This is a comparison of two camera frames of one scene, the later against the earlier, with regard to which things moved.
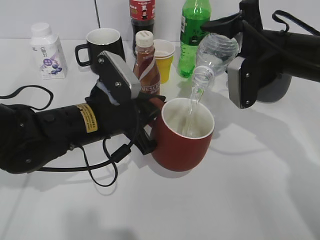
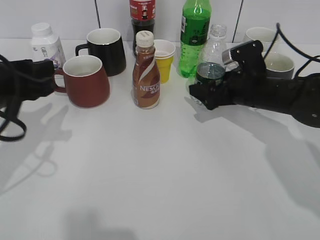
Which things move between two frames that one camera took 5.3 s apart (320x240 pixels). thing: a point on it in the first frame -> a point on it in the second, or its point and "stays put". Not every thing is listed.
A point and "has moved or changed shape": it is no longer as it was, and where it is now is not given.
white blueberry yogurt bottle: [46, 47] stays put
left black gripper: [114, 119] -> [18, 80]
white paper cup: [163, 49] stays put
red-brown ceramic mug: [182, 132] -> [86, 83]
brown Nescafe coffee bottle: [146, 69] stays put
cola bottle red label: [142, 15] stays put
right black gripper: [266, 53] -> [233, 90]
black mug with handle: [99, 40] stays put
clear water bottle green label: [215, 52] has moved or changed shape
